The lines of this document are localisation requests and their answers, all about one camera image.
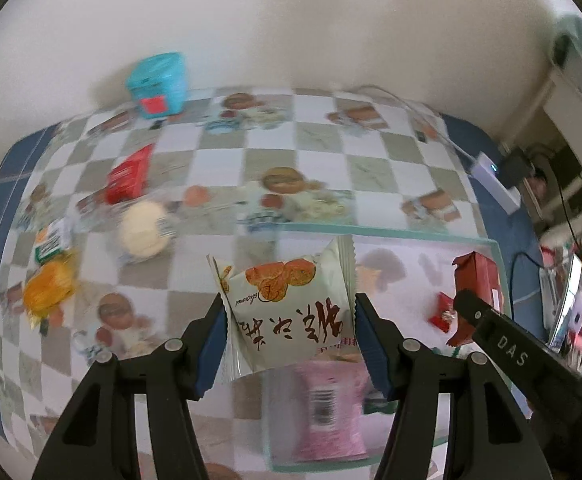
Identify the clear tray with teal rim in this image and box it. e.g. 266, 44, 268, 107
266, 225, 514, 473

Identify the white power strip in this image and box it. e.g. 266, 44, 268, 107
468, 152, 522, 213

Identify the white charging cable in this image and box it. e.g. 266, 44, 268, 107
351, 85, 476, 161

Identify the checkered printed tablecloth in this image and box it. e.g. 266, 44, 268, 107
0, 85, 546, 480

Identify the small red candy packet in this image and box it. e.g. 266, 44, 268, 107
428, 291, 459, 335

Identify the pink snack packet with barcode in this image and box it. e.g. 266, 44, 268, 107
291, 355, 372, 463

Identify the white shelf unit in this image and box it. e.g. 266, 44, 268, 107
541, 10, 582, 161

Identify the black power adapter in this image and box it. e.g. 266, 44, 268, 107
498, 147, 536, 186

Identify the red cardboard box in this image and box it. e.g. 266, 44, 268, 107
446, 251, 506, 347

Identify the white snack packet orange print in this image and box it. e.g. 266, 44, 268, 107
207, 236, 359, 386

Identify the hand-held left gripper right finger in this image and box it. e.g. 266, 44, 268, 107
353, 292, 554, 480

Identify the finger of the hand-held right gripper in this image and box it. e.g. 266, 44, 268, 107
452, 289, 582, 438

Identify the black cable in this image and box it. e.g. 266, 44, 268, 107
553, 170, 582, 256

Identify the clear packet with pale bun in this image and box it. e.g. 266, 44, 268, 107
73, 195, 182, 268

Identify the red snack packet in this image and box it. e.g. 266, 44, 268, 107
105, 142, 156, 206

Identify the pile of assorted small items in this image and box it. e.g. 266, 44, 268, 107
541, 240, 582, 361

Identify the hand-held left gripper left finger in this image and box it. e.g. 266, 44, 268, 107
31, 294, 229, 480

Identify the teal box with red label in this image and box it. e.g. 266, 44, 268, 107
125, 51, 188, 121

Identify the green and white snack packet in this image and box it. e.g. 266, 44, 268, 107
33, 217, 74, 266

